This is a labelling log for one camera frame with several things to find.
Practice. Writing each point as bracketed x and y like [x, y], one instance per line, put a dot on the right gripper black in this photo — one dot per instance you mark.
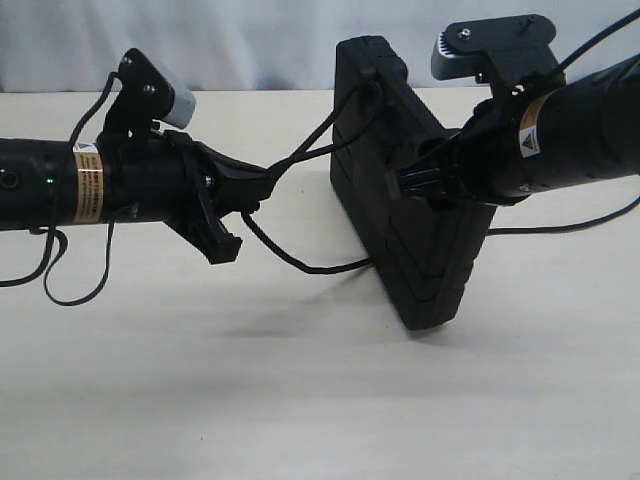
[483, 162]

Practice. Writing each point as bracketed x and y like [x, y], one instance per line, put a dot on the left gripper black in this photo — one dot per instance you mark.
[162, 178]

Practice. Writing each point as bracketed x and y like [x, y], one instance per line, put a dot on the black plastic carrying case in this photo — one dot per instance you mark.
[423, 249]

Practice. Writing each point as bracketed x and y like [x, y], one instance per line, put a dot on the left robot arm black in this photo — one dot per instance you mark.
[47, 182]

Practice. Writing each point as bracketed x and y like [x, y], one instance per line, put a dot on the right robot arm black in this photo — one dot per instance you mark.
[570, 135]

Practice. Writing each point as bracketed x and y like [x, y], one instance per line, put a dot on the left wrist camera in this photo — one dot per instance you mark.
[150, 93]

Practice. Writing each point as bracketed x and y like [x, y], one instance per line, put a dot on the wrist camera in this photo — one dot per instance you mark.
[503, 51]
[150, 93]

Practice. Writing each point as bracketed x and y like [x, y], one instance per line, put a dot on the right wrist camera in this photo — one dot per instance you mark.
[503, 51]

